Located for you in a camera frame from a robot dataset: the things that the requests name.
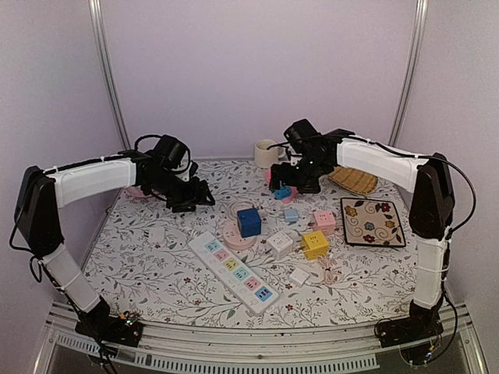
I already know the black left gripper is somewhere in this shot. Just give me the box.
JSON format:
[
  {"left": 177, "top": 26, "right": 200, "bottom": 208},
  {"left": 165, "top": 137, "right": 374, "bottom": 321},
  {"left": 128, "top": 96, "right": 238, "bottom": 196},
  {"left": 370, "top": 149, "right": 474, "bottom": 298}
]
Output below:
[{"left": 147, "top": 169, "right": 216, "bottom": 213}]

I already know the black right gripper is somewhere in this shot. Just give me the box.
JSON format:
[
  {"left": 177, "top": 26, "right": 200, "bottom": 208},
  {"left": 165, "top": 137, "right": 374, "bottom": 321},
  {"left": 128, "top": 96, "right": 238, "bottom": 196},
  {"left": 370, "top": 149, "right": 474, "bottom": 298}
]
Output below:
[{"left": 269, "top": 155, "right": 327, "bottom": 194}]

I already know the pink wedge power socket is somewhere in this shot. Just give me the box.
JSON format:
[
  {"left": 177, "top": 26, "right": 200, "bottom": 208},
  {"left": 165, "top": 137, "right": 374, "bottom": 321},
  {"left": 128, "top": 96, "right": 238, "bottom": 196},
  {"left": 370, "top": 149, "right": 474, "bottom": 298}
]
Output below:
[{"left": 264, "top": 169, "right": 298, "bottom": 203}]

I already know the light blue cube plug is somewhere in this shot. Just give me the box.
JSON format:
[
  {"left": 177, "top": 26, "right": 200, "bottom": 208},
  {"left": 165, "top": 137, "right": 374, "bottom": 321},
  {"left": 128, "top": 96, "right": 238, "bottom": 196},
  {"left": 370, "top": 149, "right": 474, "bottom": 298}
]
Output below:
[{"left": 274, "top": 186, "right": 292, "bottom": 200}]

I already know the pale blue cube plug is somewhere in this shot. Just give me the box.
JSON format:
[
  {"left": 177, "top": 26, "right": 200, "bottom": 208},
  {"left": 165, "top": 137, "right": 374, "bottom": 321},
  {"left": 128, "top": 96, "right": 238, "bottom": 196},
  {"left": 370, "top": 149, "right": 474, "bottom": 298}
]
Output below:
[{"left": 283, "top": 208, "right": 299, "bottom": 224}]

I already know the pink cube socket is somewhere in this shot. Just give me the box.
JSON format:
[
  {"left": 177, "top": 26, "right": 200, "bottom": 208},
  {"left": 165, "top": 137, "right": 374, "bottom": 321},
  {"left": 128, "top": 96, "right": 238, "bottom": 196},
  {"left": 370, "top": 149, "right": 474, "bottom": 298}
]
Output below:
[{"left": 312, "top": 210, "right": 336, "bottom": 236}]

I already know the round pink socket base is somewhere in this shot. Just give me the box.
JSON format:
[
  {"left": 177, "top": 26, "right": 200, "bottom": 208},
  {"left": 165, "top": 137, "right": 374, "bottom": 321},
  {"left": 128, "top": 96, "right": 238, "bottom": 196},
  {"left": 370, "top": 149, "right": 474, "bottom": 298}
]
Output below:
[{"left": 222, "top": 221, "right": 257, "bottom": 251}]

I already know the yellow cube socket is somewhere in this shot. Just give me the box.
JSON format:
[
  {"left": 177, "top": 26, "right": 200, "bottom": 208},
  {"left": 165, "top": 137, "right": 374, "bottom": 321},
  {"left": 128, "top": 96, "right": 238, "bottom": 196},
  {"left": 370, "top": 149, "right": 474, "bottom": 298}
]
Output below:
[{"left": 300, "top": 231, "right": 329, "bottom": 261}]

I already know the dark blue cube socket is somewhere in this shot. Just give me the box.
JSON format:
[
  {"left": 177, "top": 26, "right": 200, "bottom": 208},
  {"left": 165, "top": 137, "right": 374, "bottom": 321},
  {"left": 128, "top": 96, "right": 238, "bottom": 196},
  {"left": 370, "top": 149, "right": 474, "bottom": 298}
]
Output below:
[{"left": 236, "top": 208, "right": 262, "bottom": 238}]

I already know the white tiger cube socket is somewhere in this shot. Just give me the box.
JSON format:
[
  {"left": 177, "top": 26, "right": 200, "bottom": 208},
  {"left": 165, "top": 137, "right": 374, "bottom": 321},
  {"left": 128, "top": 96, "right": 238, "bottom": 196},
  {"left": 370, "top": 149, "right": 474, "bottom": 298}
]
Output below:
[{"left": 266, "top": 231, "right": 294, "bottom": 260}]

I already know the white multicolour power strip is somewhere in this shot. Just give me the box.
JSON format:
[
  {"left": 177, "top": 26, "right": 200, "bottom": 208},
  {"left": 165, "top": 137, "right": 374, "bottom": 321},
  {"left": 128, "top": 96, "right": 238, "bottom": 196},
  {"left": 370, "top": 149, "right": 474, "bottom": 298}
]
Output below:
[{"left": 187, "top": 231, "right": 280, "bottom": 315}]

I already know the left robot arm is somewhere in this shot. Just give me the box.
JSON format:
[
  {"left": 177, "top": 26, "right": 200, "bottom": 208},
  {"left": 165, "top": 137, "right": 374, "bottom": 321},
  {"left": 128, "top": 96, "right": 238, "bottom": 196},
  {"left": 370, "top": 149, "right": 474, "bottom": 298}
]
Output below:
[{"left": 12, "top": 151, "right": 215, "bottom": 338}]

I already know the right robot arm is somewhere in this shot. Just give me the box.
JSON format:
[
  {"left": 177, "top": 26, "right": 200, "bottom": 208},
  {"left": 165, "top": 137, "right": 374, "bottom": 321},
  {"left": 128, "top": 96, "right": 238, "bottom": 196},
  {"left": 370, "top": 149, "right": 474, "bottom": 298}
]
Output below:
[{"left": 270, "top": 121, "right": 455, "bottom": 340}]

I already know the white ceramic mug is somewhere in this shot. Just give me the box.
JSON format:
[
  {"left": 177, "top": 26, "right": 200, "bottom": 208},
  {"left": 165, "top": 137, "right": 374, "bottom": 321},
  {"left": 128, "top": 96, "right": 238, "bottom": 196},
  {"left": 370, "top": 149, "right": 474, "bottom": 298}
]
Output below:
[{"left": 253, "top": 139, "right": 285, "bottom": 169}]

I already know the woven bamboo tray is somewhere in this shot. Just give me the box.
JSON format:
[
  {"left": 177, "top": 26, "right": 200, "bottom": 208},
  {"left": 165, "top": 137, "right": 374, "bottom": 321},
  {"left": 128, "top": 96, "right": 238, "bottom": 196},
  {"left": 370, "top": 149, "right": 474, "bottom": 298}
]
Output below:
[{"left": 328, "top": 167, "right": 379, "bottom": 196}]

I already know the white flat charger adapter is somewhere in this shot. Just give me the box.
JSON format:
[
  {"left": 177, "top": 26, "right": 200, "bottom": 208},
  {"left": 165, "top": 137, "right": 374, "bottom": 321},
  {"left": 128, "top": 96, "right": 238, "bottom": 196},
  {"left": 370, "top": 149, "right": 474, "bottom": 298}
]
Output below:
[{"left": 288, "top": 268, "right": 310, "bottom": 288}]

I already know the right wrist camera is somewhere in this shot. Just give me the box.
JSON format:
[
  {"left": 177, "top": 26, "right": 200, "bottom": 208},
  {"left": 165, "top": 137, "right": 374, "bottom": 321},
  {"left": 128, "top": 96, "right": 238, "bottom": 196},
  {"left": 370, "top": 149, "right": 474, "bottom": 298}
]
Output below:
[{"left": 284, "top": 118, "right": 321, "bottom": 153}]

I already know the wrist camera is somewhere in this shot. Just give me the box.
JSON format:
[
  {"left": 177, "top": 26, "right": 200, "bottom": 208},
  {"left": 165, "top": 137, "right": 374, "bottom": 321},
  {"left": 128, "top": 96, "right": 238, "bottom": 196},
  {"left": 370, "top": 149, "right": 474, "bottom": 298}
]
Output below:
[
  {"left": 284, "top": 118, "right": 321, "bottom": 153},
  {"left": 152, "top": 135, "right": 191, "bottom": 174}
]

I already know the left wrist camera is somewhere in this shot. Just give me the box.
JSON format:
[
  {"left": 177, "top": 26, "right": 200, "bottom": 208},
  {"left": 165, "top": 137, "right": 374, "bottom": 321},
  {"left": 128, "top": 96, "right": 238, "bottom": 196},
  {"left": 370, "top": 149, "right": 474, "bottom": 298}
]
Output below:
[{"left": 152, "top": 135, "right": 191, "bottom": 174}]

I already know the pink coiled cable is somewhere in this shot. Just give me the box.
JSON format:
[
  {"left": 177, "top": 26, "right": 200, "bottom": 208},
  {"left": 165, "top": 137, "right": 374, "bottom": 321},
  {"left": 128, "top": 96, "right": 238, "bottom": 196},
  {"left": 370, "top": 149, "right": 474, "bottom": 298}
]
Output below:
[{"left": 226, "top": 199, "right": 270, "bottom": 219}]

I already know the pink bundled charger cable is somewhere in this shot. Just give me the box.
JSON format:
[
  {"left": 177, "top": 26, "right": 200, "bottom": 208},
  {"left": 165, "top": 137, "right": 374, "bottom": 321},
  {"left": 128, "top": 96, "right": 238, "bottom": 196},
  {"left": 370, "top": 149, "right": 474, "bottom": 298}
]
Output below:
[{"left": 315, "top": 255, "right": 346, "bottom": 288}]

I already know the aluminium front rail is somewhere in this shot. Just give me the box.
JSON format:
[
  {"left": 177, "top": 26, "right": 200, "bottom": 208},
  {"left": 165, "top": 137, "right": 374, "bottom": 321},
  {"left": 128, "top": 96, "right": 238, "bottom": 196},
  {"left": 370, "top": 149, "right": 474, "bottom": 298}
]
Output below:
[{"left": 34, "top": 302, "right": 488, "bottom": 374}]

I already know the aluminium corner post right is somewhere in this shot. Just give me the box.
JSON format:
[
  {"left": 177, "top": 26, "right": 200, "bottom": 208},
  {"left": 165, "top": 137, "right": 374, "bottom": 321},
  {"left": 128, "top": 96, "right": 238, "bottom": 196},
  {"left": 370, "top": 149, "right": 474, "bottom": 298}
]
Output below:
[{"left": 388, "top": 0, "right": 429, "bottom": 146}]

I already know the aluminium corner post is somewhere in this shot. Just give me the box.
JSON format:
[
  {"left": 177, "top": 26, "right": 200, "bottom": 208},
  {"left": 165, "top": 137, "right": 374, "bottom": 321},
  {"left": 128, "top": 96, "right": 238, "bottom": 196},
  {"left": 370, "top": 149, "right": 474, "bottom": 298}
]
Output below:
[
  {"left": 388, "top": 0, "right": 429, "bottom": 146},
  {"left": 88, "top": 0, "right": 132, "bottom": 150}
]

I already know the aluminium corner post left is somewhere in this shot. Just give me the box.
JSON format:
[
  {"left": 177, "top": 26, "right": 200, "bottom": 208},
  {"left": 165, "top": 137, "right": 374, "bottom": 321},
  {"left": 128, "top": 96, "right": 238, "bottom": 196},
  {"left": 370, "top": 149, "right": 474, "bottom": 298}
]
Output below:
[{"left": 88, "top": 0, "right": 132, "bottom": 150}]

